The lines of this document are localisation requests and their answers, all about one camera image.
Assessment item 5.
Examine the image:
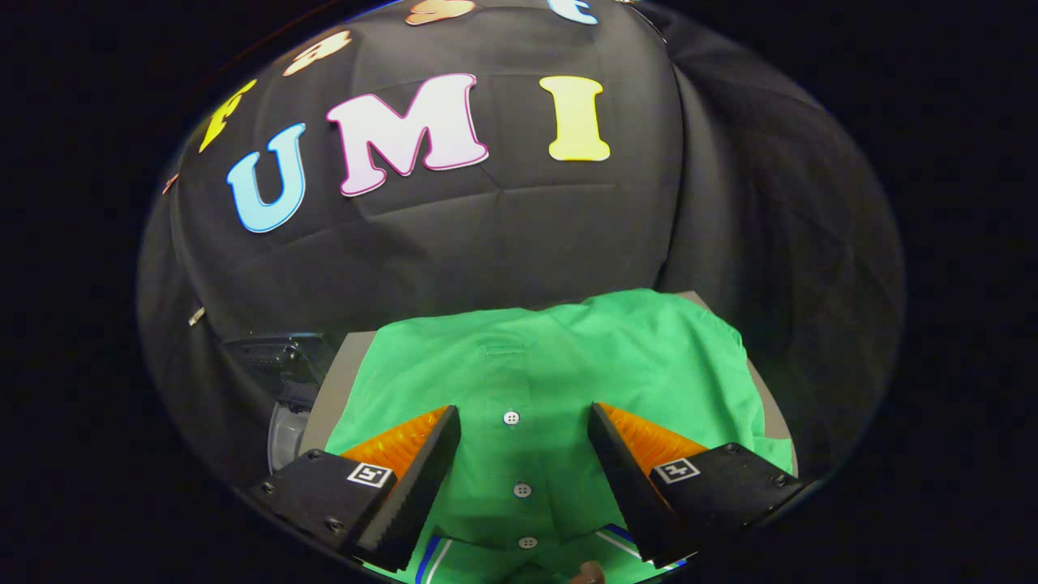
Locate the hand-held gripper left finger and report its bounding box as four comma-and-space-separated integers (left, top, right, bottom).
247, 404, 461, 573

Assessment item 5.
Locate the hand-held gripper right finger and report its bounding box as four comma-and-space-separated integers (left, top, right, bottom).
588, 401, 808, 569

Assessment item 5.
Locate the grey washing machine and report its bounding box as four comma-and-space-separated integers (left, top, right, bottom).
266, 381, 321, 475

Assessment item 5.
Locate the green polo shirt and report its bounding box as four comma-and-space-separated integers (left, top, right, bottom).
324, 288, 796, 584

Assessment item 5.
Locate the black backdrop cloth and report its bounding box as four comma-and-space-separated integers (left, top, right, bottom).
136, 0, 907, 487

